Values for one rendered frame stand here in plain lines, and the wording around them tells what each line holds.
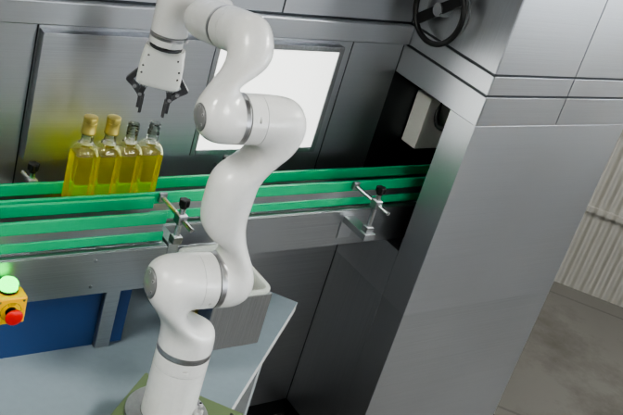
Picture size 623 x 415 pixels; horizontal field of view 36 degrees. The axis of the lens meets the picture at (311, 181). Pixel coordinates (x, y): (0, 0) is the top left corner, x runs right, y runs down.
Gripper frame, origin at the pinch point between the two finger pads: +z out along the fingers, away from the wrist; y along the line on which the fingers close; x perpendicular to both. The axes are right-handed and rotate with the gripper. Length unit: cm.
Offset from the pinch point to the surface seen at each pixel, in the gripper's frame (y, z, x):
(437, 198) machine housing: -88, 25, -38
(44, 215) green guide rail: 18.8, 29.7, 8.7
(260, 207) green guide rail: -35, 33, -25
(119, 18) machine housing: 12.1, -13.1, -17.4
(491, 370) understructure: -139, 98, -62
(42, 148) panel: 23.8, 21.9, -9.6
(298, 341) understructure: -69, 103, -65
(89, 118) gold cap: 13.6, 7.0, -0.8
